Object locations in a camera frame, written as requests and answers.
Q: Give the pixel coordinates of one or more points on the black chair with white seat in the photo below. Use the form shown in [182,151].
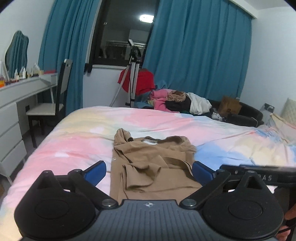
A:
[46,109]

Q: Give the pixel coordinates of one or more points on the wide blue curtain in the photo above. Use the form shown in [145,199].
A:
[196,51]

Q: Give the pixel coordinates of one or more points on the silver tripod stand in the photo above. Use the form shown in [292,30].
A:
[134,69]

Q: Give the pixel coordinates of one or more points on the row of cosmetic bottles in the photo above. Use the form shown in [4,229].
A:
[27,73]

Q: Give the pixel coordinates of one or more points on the brown crumpled garment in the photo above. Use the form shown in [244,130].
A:
[177,96]

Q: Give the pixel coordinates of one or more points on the dark window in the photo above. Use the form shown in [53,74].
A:
[115,30]

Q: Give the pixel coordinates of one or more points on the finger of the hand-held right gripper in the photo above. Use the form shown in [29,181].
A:
[266,168]

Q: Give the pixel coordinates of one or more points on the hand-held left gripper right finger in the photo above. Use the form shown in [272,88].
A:
[203,173]

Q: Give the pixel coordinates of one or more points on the pale quilted pillow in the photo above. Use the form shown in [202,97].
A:
[290,110]

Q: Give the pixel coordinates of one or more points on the white garment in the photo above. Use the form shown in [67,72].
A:
[198,103]

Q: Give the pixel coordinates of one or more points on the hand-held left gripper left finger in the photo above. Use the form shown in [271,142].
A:
[96,172]

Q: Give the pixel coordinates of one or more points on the narrow blue curtain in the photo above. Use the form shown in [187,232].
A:
[64,46]

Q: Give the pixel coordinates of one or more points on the pink garment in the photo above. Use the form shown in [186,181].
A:
[159,99]

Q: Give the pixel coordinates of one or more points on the person's right hand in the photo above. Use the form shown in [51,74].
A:
[291,214]

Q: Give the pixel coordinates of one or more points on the black window bracket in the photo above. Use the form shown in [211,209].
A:
[88,67]

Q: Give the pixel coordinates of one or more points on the wavy blue-framed mirror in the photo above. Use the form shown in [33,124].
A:
[17,54]

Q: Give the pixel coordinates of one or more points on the white dressing table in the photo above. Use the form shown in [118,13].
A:
[13,109]

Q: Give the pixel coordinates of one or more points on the brown paper bag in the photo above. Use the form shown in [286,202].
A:
[230,106]

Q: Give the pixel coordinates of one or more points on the black garment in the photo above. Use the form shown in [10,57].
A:
[178,105]

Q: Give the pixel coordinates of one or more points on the black sofa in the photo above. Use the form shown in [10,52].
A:
[249,115]

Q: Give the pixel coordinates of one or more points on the tan t-shirt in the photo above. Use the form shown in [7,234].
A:
[148,166]

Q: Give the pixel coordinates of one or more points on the orange tray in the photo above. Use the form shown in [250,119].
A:
[1,83]

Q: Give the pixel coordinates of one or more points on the wall socket with charger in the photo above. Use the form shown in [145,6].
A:
[268,107]

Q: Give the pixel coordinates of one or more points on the red garment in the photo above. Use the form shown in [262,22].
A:
[144,81]

